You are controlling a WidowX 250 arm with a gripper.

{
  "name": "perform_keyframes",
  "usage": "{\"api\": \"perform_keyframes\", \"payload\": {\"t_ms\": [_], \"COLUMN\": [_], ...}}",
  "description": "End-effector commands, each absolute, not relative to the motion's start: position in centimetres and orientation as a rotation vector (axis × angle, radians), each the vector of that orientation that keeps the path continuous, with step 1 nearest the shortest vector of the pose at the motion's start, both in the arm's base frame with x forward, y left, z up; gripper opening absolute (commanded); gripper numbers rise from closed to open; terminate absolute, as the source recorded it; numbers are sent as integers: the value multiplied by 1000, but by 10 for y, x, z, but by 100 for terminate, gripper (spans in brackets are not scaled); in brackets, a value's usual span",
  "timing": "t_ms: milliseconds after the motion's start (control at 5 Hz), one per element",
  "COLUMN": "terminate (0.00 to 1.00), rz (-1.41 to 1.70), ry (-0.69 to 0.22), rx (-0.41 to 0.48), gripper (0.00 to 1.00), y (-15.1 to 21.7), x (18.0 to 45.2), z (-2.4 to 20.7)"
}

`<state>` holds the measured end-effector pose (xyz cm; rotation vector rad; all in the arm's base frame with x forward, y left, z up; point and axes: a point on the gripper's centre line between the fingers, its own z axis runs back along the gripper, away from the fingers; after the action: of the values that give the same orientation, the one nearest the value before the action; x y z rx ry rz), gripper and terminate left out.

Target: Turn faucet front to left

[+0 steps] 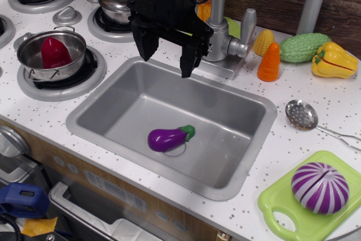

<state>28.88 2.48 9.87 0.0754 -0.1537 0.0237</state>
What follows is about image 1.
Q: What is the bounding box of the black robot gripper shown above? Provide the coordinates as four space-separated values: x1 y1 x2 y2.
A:
127 0 213 78

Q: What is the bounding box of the purple striped toy onion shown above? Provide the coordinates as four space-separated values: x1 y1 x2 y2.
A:
291 162 350 215

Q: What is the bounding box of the silver toy faucet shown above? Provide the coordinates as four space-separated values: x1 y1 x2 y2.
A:
199 0 257 80

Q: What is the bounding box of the front stove burner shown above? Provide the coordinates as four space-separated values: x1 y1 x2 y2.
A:
17 46 107 102

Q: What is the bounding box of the red toy pepper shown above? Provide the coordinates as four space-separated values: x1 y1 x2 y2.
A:
41 37 72 69

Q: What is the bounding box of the green toy piece behind faucet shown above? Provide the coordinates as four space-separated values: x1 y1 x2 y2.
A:
224 17 241 38

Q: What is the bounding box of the back right stove burner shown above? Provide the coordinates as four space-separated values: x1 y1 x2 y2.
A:
87 7 134 43

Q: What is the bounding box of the grey vertical pole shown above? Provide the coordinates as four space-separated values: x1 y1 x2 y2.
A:
296 0 323 34

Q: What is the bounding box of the yellow toy bell pepper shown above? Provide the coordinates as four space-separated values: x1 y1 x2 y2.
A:
311 42 358 78

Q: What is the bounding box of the steel pot with handles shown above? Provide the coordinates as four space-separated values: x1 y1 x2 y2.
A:
17 28 87 82

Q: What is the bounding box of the green toy bitter gourd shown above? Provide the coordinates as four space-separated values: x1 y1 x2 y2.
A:
279 33 331 63

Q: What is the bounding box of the grey oven knob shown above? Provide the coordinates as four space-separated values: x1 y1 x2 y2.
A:
1 125 30 158

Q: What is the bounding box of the blue clamp tool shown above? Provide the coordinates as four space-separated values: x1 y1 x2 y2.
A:
1 182 50 218

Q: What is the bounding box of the grey toy sink basin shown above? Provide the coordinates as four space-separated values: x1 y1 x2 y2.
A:
66 57 277 201

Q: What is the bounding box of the green plastic cutting board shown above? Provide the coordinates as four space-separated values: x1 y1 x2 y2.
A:
257 151 360 240

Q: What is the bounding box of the far left stove burner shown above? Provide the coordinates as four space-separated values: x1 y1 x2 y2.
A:
0 15 16 49

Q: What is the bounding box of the purple toy eggplant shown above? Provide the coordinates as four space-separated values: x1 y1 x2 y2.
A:
147 125 196 152

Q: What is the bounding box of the toy dishwasher door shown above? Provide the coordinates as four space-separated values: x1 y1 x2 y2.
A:
49 182 159 240

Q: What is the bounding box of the steel pot with lid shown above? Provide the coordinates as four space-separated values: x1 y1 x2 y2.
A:
98 0 130 24

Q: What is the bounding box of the steel slotted spoon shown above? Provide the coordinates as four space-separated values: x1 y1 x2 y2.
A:
285 100 360 151

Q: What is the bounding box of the orange toy vegetable behind faucet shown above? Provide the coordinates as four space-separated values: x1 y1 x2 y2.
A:
197 0 212 22

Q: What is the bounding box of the yellow toy corn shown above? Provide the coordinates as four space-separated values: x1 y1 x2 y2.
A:
253 29 275 56

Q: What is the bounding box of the orange toy carrot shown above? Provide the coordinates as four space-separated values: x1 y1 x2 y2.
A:
257 42 281 82

